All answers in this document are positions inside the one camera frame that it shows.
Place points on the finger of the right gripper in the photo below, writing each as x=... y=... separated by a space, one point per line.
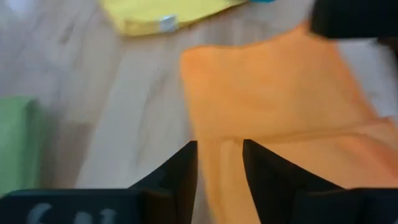
x=357 y=18

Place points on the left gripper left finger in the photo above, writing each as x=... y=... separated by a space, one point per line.
x=155 y=202

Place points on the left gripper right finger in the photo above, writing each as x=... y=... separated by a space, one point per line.
x=295 y=199

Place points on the blue microfiber towel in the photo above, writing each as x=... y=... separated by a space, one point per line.
x=261 y=1

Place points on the orange microfiber towel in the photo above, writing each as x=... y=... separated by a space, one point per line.
x=264 y=93

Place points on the green microfiber towel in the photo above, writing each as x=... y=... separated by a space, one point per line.
x=15 y=140

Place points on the yellow microfiber towel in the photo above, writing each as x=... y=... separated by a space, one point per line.
x=155 y=9

